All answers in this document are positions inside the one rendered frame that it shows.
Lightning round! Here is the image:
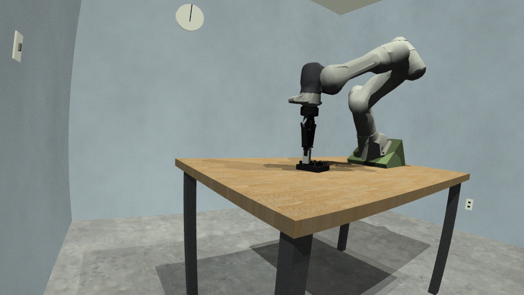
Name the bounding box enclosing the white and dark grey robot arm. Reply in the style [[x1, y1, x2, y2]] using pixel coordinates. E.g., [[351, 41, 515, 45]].
[[288, 37, 426, 160]]

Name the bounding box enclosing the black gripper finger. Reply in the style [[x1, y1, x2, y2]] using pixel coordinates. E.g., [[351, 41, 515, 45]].
[[309, 121, 316, 163], [300, 118, 313, 164]]

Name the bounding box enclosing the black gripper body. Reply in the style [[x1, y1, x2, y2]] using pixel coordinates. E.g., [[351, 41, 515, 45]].
[[300, 106, 318, 129]]

